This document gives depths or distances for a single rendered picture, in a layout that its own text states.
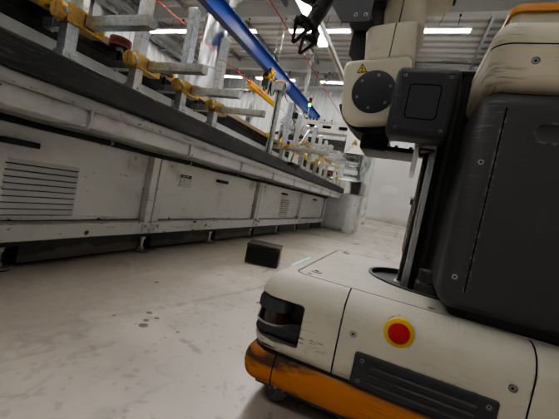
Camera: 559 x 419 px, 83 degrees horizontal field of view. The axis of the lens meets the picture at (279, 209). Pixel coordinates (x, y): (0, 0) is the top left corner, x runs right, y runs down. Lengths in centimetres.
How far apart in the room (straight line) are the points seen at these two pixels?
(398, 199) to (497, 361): 1092
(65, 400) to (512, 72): 97
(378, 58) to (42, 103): 92
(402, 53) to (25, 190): 127
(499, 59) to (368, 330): 53
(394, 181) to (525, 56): 1090
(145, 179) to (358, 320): 136
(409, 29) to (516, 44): 27
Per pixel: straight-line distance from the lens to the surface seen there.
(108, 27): 116
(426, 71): 77
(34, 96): 116
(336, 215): 539
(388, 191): 1153
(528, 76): 71
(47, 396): 79
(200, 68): 122
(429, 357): 65
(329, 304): 64
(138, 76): 134
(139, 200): 174
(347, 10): 94
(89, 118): 124
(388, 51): 89
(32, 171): 143
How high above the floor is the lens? 44
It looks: 3 degrees down
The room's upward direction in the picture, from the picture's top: 11 degrees clockwise
